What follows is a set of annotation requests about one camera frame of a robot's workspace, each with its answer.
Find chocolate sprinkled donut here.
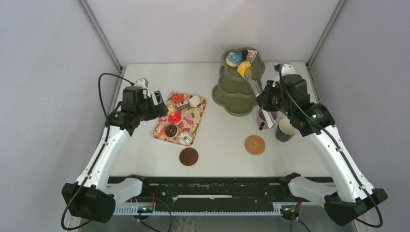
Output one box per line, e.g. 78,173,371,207
165,124,178,138

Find white swirl roll cake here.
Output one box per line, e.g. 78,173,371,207
188,95,201,108

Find white slotted cable duct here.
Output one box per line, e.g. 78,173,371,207
113,204,283,216

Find green three-tier stand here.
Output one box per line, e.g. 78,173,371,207
212,47,265,116

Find coral sprinkled donut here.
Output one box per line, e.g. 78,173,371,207
171,93,184,105

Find white chocolate-striped donut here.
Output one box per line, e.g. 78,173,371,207
178,131,193,146

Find dark cup white interior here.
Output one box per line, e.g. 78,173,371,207
275,118,298,142

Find purple mug black handle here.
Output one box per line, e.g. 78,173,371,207
257,109,278,130

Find blue glazed donut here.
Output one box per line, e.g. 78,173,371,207
225,52,242,67

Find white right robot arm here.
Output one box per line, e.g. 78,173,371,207
256,63,388,226

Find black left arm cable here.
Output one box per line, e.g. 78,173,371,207
60,72,135,231

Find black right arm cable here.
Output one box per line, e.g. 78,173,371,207
278,63,383,229

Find yellow swirl roll cake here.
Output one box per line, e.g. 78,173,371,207
237,61,251,79

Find chocolate cherry cake slice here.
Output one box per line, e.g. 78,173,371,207
176,101,190,110

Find pink layered cake slice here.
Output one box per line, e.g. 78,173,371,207
153,124,166,138

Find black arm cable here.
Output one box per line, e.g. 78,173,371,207
60,72,135,231
278,63,383,229

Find dark wooden coaster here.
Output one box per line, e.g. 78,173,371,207
179,147,199,166

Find silver metal tongs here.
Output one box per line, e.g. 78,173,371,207
244,67,276,129

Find red glazed flower donut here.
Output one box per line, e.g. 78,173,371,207
168,112,181,125

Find woven rattan coaster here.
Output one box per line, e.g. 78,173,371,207
244,135,265,155

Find triangular fruit cake slice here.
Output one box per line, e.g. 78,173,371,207
246,49,258,63

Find yellow cream cake ball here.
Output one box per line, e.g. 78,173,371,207
167,105,177,116

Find floral dessert tray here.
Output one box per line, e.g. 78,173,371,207
152,91,208,147

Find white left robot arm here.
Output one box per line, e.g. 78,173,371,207
61,78,168,223

